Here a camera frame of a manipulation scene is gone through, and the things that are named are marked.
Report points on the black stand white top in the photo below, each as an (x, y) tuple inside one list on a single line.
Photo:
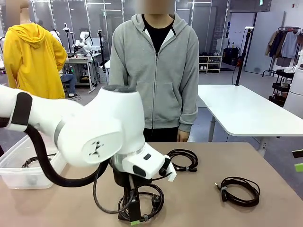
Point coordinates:
[(66, 28)]

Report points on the beige mannequin head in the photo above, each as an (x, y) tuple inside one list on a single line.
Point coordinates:
[(24, 20)]

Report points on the black clothes rack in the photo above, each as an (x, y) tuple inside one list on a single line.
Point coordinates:
[(272, 71)]

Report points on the black utility cart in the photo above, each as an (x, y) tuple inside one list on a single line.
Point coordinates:
[(281, 86)]

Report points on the black tripod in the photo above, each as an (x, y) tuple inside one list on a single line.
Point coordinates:
[(101, 47)]

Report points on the beige coat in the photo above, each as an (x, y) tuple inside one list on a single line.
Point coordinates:
[(272, 45)]

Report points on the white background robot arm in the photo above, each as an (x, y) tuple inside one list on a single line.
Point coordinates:
[(87, 45)]

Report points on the person's left forearm grey sleeve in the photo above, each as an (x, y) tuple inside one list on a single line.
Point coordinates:
[(189, 113)]

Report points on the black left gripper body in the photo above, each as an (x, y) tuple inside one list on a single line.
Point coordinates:
[(122, 179)]

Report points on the navy jacket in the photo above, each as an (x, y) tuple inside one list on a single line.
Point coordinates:
[(278, 45)]

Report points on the seated person in jeans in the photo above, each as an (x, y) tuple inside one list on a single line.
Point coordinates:
[(69, 80)]

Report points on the green exit sign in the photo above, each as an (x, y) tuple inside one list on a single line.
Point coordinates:
[(260, 2)]

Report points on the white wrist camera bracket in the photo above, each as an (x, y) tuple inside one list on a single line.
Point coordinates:
[(172, 175)]

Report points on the person in grey hoodie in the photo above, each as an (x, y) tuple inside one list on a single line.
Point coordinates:
[(165, 82)]

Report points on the yellow hoodie on mannequin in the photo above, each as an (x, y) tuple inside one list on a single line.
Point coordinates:
[(33, 59)]

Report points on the light blue shirt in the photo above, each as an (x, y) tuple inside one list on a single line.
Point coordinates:
[(290, 45)]

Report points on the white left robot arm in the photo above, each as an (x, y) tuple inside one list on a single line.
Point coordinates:
[(106, 118)]

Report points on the grey workbench desk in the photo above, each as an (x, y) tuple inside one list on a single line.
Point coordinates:
[(78, 61)]

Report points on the clear plastic storage bin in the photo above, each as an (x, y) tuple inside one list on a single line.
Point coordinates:
[(14, 175)]

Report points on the person's left hand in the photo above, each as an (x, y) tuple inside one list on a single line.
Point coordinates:
[(183, 136)]

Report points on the wooden shoe rack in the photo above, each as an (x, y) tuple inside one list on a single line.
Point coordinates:
[(207, 63)]

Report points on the black bags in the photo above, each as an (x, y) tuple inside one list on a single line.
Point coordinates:
[(230, 55)]

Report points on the white cylindrical machine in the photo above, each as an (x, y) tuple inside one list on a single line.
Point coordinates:
[(294, 99)]

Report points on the black pole white top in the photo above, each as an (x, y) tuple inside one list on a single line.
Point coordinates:
[(242, 56)]

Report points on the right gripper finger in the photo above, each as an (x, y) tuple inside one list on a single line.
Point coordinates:
[(299, 168), (298, 154)]

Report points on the white table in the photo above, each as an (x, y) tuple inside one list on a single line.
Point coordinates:
[(248, 106)]

